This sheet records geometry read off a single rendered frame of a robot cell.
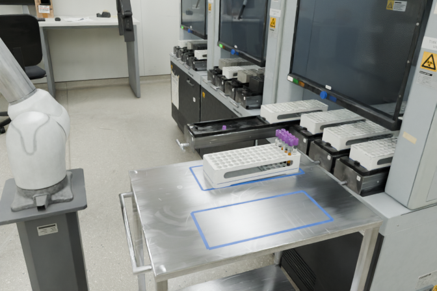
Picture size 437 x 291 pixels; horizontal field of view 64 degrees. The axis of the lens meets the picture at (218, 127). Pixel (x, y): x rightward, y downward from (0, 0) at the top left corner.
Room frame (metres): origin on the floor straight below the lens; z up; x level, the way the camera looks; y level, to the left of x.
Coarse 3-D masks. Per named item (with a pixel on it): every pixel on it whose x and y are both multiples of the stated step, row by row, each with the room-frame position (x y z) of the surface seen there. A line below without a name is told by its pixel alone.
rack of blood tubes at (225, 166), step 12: (204, 156) 0.96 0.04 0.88; (216, 156) 0.96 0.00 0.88; (228, 156) 0.98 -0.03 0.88; (240, 156) 0.97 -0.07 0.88; (252, 156) 0.97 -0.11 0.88; (264, 156) 0.99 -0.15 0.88; (276, 156) 0.98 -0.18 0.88; (288, 156) 0.98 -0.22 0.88; (204, 168) 0.95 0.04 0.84; (216, 168) 0.89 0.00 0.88; (228, 168) 0.89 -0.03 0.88; (240, 168) 0.91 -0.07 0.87; (252, 168) 0.99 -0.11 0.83; (264, 168) 0.96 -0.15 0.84; (276, 168) 0.96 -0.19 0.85; (288, 168) 0.98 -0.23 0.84; (216, 180) 0.88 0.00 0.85; (228, 180) 0.89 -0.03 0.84; (240, 180) 0.91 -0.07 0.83
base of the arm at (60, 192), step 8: (72, 176) 1.11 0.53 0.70; (56, 184) 0.97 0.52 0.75; (64, 184) 1.00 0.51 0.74; (16, 192) 0.96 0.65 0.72; (24, 192) 0.93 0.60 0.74; (32, 192) 0.93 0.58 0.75; (40, 192) 0.94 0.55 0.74; (48, 192) 0.95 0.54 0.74; (56, 192) 0.96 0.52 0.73; (64, 192) 0.98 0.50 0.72; (16, 200) 0.93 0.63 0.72; (24, 200) 0.92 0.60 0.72; (32, 200) 0.93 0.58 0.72; (40, 200) 0.91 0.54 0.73; (48, 200) 0.94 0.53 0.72; (56, 200) 0.95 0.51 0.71; (64, 200) 0.95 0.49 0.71; (16, 208) 0.90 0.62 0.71; (24, 208) 0.91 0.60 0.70; (40, 208) 0.91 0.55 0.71
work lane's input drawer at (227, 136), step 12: (216, 120) 1.41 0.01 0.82; (228, 120) 1.44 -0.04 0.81; (240, 120) 1.46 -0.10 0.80; (252, 120) 1.46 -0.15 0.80; (264, 120) 1.43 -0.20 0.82; (192, 132) 1.28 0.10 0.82; (204, 132) 1.32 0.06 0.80; (216, 132) 1.30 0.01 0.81; (228, 132) 1.32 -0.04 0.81; (240, 132) 1.33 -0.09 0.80; (252, 132) 1.35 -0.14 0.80; (264, 132) 1.37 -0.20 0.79; (180, 144) 1.29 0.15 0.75; (192, 144) 1.27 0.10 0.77; (204, 144) 1.27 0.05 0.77; (216, 144) 1.29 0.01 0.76
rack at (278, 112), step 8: (272, 104) 1.51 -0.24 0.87; (280, 104) 1.53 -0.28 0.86; (288, 104) 1.52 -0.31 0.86; (296, 104) 1.54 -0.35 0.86; (304, 104) 1.54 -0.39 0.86; (312, 104) 1.53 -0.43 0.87; (320, 104) 1.55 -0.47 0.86; (264, 112) 1.46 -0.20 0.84; (272, 112) 1.41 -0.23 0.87; (280, 112) 1.42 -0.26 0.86; (288, 112) 1.43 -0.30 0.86; (296, 112) 1.56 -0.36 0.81; (304, 112) 1.52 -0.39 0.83; (312, 112) 1.53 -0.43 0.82; (272, 120) 1.41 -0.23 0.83; (280, 120) 1.42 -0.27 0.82; (288, 120) 1.44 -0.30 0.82
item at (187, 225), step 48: (144, 192) 0.84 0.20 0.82; (192, 192) 0.85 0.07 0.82; (240, 192) 0.86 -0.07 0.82; (288, 192) 0.87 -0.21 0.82; (336, 192) 0.88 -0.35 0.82; (192, 240) 0.65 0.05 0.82; (240, 240) 0.66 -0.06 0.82; (288, 240) 0.67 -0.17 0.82; (144, 288) 0.95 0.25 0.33; (192, 288) 1.00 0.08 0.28; (240, 288) 1.01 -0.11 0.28; (288, 288) 1.02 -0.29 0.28
